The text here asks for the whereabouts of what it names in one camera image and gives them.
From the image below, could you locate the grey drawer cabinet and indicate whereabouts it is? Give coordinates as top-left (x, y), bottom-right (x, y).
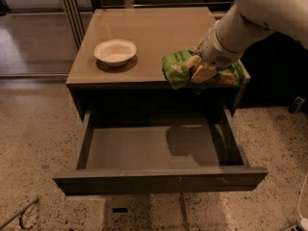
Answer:
top-left (66, 8), bottom-right (243, 124)

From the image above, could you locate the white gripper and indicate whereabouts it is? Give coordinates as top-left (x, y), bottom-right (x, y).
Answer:
top-left (187, 20), bottom-right (244, 84)

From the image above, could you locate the white cable with plug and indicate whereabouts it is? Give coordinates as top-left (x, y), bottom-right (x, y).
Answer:
top-left (296, 171), bottom-right (308, 231)

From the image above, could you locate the open grey top drawer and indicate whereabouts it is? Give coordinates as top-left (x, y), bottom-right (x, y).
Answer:
top-left (53, 106), bottom-right (268, 195)

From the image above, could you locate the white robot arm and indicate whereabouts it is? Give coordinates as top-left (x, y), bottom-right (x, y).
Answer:
top-left (189, 0), bottom-right (308, 84)

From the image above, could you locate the metal rod on floor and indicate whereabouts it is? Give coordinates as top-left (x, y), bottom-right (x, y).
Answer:
top-left (0, 197), bottom-right (39, 230)

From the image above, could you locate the white paper bowl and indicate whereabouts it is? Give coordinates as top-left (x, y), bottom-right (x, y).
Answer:
top-left (93, 39), bottom-right (137, 66)

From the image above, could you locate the green rice chip bag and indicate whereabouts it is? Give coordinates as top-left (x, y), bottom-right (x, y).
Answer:
top-left (162, 50), bottom-right (244, 90)

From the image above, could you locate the dark object on floor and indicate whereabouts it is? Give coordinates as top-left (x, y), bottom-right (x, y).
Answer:
top-left (288, 96), bottom-right (306, 115)

